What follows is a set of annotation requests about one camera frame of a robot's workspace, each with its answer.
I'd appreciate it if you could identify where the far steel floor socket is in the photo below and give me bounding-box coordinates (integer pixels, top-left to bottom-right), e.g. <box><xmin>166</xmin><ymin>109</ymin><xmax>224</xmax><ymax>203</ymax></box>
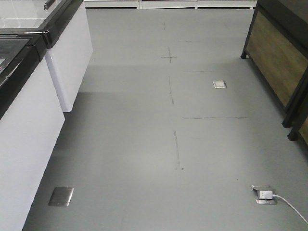
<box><xmin>212</xmin><ymin>80</ymin><xmax>227</xmax><ymax>89</ymax></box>

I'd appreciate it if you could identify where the far white chest freezer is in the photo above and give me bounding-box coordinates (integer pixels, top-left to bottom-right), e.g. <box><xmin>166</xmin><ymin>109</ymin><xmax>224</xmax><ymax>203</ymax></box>
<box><xmin>0</xmin><ymin>0</ymin><xmax>93</xmax><ymax>113</ymax></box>

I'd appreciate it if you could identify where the white chest freezer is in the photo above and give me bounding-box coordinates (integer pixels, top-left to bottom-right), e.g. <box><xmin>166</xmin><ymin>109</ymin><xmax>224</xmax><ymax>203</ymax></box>
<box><xmin>0</xmin><ymin>0</ymin><xmax>93</xmax><ymax>113</ymax></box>
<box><xmin>0</xmin><ymin>35</ymin><xmax>64</xmax><ymax>231</ymax></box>

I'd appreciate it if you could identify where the near white chest freezer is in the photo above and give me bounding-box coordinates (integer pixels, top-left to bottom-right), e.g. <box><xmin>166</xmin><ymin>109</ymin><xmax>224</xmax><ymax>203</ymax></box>
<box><xmin>0</xmin><ymin>35</ymin><xmax>64</xmax><ymax>231</ymax></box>

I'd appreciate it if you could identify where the closed steel floor socket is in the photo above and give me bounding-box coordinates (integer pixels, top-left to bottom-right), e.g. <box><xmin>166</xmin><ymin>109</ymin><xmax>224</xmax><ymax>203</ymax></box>
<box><xmin>48</xmin><ymin>187</ymin><xmax>74</xmax><ymax>207</ymax></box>

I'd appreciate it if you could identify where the white store shelving unit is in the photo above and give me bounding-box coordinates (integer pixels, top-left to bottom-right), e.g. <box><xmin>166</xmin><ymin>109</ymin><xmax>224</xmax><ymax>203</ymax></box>
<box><xmin>84</xmin><ymin>0</ymin><xmax>257</xmax><ymax>9</ymax></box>

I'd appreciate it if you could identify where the open floor socket with plug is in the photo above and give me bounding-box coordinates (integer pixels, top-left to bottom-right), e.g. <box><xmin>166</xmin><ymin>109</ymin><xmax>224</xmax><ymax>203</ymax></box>
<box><xmin>251</xmin><ymin>185</ymin><xmax>277</xmax><ymax>205</ymax></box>

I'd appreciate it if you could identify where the black wooden produce stand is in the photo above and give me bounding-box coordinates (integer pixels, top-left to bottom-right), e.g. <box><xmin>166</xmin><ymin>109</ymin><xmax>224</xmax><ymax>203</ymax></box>
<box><xmin>241</xmin><ymin>0</ymin><xmax>308</xmax><ymax>143</ymax></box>

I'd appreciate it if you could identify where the white power cable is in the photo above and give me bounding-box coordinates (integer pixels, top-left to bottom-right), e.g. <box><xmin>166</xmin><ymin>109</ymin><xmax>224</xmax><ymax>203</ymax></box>
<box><xmin>271</xmin><ymin>194</ymin><xmax>308</xmax><ymax>225</ymax></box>

